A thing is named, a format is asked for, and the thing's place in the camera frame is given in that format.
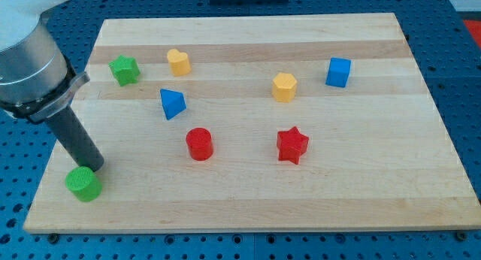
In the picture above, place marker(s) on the blue triangular prism block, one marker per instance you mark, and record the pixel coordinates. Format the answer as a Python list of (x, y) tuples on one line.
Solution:
[(173, 102)]

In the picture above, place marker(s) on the green cylinder block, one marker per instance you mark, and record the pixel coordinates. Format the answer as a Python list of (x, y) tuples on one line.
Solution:
[(83, 184)]

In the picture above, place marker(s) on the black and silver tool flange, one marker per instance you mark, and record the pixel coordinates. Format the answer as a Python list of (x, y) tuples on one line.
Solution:
[(53, 102)]

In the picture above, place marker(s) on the green star block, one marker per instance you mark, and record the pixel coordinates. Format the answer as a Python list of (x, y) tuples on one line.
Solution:
[(125, 70)]

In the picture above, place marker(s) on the red star block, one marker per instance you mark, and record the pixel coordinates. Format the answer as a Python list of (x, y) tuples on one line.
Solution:
[(291, 145)]

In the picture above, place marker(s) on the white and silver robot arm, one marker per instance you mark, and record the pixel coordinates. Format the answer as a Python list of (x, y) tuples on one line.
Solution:
[(38, 82)]

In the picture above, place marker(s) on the yellow heart block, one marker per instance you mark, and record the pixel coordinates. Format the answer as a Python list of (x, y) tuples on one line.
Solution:
[(179, 62)]

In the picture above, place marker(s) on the red cylinder block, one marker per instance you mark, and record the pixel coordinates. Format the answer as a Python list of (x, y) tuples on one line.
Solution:
[(199, 143)]

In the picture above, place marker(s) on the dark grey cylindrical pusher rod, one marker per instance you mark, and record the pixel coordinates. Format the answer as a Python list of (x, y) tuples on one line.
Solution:
[(74, 138)]

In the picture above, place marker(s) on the light wooden board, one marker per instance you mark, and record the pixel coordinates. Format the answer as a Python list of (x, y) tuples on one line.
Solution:
[(379, 157)]

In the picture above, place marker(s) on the blue cube block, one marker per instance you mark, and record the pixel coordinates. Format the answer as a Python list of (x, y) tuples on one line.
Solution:
[(338, 72)]

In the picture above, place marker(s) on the yellow hexagon block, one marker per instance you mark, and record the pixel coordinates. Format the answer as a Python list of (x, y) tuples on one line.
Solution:
[(284, 87)]

